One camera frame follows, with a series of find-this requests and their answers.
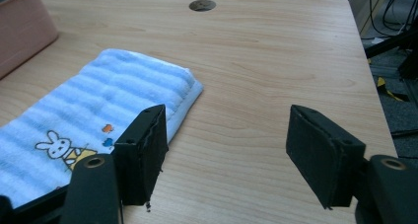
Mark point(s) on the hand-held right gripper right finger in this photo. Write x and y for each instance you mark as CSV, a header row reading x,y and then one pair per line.
x,y
320,155

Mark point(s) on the yellow and black tape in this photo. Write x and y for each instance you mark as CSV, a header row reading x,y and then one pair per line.
x,y
387,89

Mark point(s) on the blue striped rabbit towel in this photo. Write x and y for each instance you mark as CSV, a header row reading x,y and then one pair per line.
x,y
108,95

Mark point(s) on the brown box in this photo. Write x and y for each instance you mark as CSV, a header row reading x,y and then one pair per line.
x,y
21,30

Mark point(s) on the black metal stand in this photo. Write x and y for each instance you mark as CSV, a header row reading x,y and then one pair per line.
x,y
399,46

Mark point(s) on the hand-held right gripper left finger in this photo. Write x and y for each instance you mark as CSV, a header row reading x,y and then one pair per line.
x,y
141,158

